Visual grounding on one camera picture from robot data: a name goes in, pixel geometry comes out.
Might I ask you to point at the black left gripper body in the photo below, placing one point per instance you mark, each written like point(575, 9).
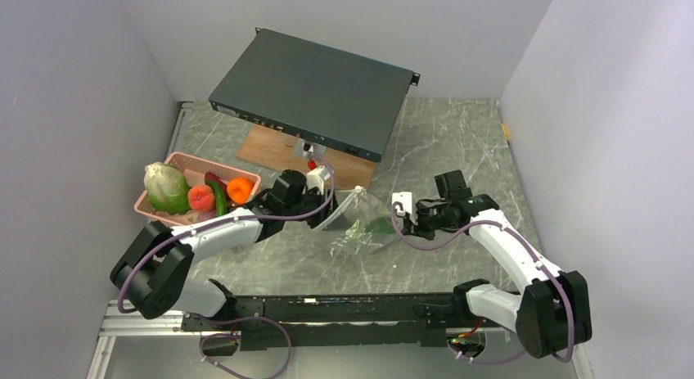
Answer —
point(313, 202)

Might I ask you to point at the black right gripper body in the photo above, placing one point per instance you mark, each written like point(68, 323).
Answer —
point(429, 220)

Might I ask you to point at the green fake vegetable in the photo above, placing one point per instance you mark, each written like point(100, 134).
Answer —
point(380, 226)

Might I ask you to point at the clear zip top bag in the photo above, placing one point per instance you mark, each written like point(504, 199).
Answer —
point(353, 204)

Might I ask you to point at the orange fake fruit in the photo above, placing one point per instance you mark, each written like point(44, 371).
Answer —
point(239, 190)

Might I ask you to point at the green fake chili pepper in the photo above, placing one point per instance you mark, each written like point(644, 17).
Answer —
point(220, 200)

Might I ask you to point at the dark red fake fruit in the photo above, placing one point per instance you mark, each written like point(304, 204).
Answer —
point(210, 176)

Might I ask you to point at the red peach fake fruit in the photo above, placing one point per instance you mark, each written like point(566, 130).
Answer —
point(201, 198)

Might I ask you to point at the white fake food pieces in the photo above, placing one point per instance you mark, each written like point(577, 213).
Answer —
point(167, 188)

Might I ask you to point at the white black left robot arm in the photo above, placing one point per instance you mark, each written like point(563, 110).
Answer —
point(152, 275)

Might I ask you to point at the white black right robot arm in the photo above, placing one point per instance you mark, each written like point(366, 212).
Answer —
point(549, 312)

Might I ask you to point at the wooden board stand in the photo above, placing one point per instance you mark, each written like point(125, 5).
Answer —
point(278, 151)

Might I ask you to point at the pink plastic basket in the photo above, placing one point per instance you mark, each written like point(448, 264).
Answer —
point(194, 169)

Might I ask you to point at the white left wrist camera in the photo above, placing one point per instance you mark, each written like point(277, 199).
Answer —
point(319, 177)

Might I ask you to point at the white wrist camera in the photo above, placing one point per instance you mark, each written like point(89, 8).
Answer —
point(319, 177)
point(403, 204)

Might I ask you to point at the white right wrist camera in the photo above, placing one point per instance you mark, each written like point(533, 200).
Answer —
point(403, 204)

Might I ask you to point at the dark rack network switch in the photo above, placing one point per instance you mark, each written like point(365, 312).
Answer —
point(321, 94)

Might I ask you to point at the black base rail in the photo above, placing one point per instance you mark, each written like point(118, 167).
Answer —
point(263, 322)

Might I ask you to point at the aluminium frame rail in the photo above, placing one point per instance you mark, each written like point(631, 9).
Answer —
point(116, 324)

